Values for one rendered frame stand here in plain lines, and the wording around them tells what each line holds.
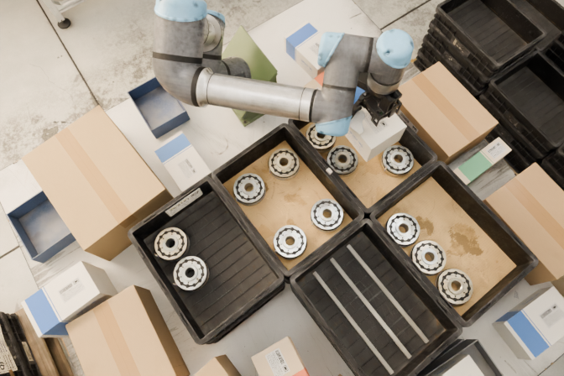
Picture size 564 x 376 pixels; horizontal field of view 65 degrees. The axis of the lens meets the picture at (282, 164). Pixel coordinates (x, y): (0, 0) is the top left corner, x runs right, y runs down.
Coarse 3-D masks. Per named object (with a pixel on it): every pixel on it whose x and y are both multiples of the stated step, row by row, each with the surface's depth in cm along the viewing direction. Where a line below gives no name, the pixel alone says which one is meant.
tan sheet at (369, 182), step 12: (336, 144) 150; (348, 144) 150; (396, 144) 150; (324, 156) 149; (360, 156) 149; (360, 168) 147; (372, 168) 147; (348, 180) 146; (360, 180) 146; (372, 180) 145; (384, 180) 145; (396, 180) 145; (360, 192) 144; (372, 192) 144; (384, 192) 144; (372, 204) 142
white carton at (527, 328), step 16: (544, 288) 140; (528, 304) 134; (544, 304) 134; (560, 304) 133; (512, 320) 132; (528, 320) 132; (544, 320) 132; (560, 320) 132; (512, 336) 131; (528, 336) 130; (544, 336) 130; (560, 336) 130; (528, 352) 129
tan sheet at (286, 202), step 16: (288, 144) 151; (256, 160) 149; (272, 176) 147; (304, 176) 147; (272, 192) 145; (288, 192) 145; (304, 192) 145; (320, 192) 144; (256, 208) 143; (272, 208) 143; (288, 208) 143; (304, 208) 143; (256, 224) 141; (272, 224) 141; (288, 224) 141; (304, 224) 141; (272, 240) 139; (288, 240) 139; (320, 240) 139; (304, 256) 137
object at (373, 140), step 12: (384, 120) 119; (396, 120) 119; (348, 132) 124; (372, 132) 118; (384, 132) 118; (396, 132) 118; (360, 144) 121; (372, 144) 117; (384, 144) 121; (372, 156) 123
